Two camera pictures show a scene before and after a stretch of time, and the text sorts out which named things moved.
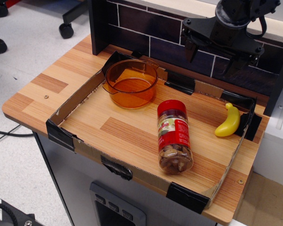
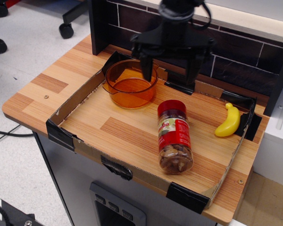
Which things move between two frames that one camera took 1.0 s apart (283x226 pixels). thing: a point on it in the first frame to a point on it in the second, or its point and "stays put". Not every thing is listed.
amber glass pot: x=131 y=83 stays put
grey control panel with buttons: x=109 y=208 stays put
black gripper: x=208 y=30 to x=175 y=37
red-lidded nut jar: x=175 y=156 stays put
